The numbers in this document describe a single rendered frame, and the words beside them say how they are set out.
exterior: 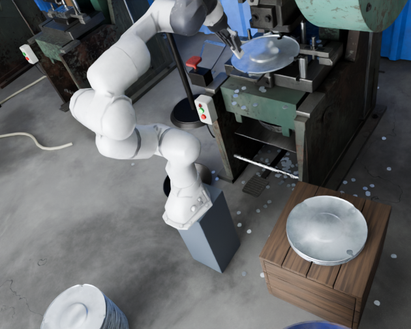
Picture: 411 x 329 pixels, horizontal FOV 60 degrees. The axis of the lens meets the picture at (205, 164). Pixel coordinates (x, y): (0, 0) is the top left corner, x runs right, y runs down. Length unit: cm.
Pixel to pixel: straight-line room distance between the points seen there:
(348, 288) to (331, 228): 22
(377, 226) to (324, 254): 24
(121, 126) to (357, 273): 94
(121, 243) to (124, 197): 34
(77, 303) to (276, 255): 88
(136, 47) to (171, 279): 121
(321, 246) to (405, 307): 50
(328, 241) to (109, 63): 96
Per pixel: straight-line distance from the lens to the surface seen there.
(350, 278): 138
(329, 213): 148
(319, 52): 162
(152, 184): 229
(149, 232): 208
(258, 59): 157
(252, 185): 187
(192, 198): 141
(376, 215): 153
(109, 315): 171
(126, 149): 108
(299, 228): 144
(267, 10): 152
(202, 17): 117
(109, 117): 95
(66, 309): 175
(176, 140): 120
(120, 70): 99
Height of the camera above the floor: 160
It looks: 45 degrees down
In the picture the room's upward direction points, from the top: 20 degrees counter-clockwise
